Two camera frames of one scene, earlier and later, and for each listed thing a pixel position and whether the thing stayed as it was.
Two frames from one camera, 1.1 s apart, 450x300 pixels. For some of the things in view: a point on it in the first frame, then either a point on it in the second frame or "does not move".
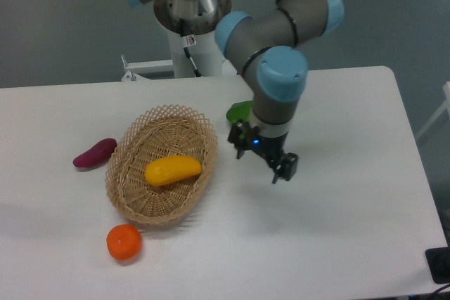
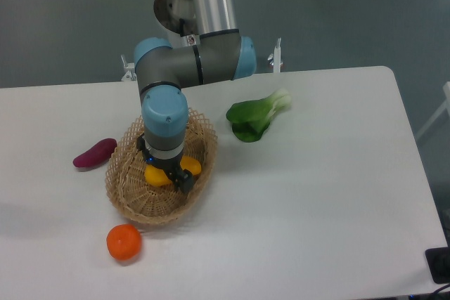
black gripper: (271, 148) to (179, 177)
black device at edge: (438, 260) does not move
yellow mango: (168, 170) does not move
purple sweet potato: (98, 153) does not move
